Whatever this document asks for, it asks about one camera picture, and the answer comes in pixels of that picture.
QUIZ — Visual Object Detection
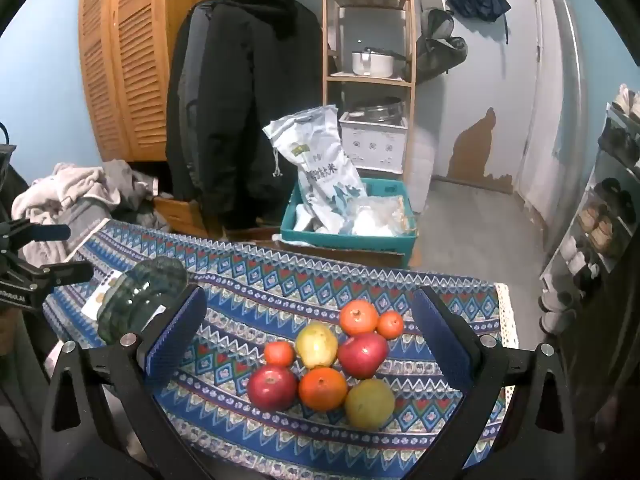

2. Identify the wooden shelf rack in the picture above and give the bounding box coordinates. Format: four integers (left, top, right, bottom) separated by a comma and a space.
321, 0, 418, 181

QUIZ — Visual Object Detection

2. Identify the teal cardboard box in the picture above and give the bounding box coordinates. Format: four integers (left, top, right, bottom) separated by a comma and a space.
280, 177, 418, 258

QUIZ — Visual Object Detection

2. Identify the pile of light clothes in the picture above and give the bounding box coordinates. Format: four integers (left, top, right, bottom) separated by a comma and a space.
11, 160, 171, 243

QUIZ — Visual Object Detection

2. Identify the grey shoe rack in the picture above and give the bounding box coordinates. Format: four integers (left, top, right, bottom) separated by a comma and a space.
540, 102, 640, 333

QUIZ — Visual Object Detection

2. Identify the dark blue folded umbrella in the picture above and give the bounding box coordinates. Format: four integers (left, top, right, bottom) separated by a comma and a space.
445, 0, 512, 43

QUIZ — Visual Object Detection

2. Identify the wooden louvred wardrobe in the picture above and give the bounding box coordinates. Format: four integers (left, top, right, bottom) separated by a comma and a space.
77, 0, 211, 163

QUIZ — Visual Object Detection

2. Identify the small tangerine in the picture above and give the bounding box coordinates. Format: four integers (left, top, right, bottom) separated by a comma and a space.
263, 341, 296, 367
376, 311, 405, 339

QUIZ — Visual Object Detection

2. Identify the black hooded coat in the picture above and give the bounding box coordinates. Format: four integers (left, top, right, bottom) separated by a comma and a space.
200, 0, 323, 231

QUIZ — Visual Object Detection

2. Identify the shoe rack with shoes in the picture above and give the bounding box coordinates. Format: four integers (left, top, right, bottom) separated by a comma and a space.
540, 85, 640, 333

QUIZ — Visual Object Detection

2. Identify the patterned blue tablecloth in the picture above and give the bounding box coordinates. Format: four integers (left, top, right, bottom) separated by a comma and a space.
42, 220, 521, 480

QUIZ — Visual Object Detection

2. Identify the white cooking pot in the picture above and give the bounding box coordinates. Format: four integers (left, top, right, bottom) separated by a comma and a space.
351, 47, 407, 78

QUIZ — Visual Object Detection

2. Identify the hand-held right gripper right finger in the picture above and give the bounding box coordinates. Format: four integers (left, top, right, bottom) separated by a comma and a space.
410, 286, 591, 480

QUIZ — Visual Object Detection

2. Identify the clear plastic bag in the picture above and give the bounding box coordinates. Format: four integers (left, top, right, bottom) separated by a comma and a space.
350, 195, 416, 236

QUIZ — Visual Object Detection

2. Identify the white perforated basket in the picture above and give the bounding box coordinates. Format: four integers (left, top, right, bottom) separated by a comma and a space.
339, 110, 407, 173

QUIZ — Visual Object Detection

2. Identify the large orange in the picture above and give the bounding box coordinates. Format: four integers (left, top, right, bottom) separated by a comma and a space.
299, 367, 348, 411
340, 300, 379, 337

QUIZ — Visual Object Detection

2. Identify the white printed rice bag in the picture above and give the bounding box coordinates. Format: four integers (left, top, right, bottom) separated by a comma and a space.
263, 105, 368, 233

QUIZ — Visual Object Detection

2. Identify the wooden drawer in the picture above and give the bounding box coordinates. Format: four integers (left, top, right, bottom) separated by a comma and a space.
152, 195, 211, 238

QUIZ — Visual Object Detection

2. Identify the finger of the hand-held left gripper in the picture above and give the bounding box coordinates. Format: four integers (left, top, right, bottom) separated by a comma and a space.
25, 260, 95, 289
0, 217, 72, 252

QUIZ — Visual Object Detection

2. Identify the olive green bag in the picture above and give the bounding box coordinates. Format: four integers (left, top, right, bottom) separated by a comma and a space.
415, 7, 469, 83

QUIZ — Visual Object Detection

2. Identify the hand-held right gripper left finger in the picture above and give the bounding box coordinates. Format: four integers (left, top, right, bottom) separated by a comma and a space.
40, 285, 221, 480

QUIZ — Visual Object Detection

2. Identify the red apple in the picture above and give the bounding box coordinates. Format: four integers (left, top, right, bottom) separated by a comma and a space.
247, 365, 299, 412
338, 332, 390, 380

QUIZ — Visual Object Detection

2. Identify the yellow-green pear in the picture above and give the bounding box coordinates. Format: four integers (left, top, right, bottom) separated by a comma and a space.
295, 323, 340, 368
345, 379, 396, 429

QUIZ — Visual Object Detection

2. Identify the green glass bowl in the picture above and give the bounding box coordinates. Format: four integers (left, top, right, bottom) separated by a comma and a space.
82, 256, 189, 347

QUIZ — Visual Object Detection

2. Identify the white door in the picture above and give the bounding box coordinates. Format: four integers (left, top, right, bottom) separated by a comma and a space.
517, 0, 596, 256

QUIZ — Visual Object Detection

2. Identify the dark grey coat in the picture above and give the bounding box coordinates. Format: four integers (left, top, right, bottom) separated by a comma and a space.
165, 0, 213, 201

